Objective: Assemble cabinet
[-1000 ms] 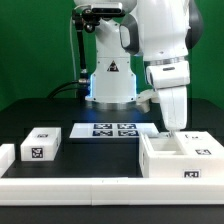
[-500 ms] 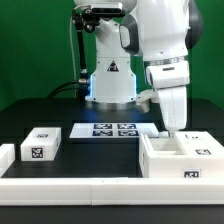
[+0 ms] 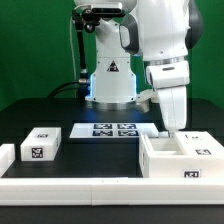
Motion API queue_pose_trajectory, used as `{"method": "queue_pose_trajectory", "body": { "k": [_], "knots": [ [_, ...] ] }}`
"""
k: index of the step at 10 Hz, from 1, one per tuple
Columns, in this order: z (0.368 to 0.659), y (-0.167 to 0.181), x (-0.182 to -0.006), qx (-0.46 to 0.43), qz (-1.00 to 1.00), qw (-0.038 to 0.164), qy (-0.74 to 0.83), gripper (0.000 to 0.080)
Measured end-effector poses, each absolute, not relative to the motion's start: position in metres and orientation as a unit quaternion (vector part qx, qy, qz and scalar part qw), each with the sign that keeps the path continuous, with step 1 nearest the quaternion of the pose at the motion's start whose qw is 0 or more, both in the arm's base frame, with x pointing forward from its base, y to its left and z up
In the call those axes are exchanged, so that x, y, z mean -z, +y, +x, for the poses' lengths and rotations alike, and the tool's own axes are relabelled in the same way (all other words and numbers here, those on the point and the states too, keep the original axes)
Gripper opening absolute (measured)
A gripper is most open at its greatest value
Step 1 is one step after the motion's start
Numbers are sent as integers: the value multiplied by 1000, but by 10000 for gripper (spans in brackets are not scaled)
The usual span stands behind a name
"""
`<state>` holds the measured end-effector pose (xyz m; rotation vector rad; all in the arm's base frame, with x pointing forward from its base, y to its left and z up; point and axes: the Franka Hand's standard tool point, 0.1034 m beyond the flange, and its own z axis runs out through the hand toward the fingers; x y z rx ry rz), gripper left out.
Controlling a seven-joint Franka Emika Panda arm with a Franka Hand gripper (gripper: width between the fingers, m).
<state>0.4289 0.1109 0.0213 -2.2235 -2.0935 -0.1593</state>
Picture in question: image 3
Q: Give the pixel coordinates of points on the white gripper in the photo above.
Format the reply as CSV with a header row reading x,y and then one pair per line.
x,y
173,105

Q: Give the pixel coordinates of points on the white cabinet door panel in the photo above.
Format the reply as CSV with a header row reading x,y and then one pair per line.
x,y
198,143
163,134

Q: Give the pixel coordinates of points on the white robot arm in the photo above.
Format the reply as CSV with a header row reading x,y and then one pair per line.
x,y
142,48

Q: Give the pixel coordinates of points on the white cabinet body box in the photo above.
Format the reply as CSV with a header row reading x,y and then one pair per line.
x,y
163,158

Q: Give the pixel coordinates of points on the white cabinet top block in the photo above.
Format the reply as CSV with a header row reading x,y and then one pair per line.
x,y
41,144

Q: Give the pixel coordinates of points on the white obstacle fence bar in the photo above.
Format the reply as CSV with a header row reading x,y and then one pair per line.
x,y
111,191

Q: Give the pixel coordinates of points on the white side fence block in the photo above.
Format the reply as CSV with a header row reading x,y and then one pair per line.
x,y
7,157

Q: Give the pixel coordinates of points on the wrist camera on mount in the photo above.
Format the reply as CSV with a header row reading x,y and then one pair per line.
x,y
145,98

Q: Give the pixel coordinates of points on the white AprilTag base plate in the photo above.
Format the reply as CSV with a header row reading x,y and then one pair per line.
x,y
112,130

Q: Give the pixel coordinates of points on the grey depth camera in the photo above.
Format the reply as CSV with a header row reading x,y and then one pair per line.
x,y
108,9

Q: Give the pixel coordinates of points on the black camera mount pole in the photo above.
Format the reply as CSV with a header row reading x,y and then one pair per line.
x,y
81,40

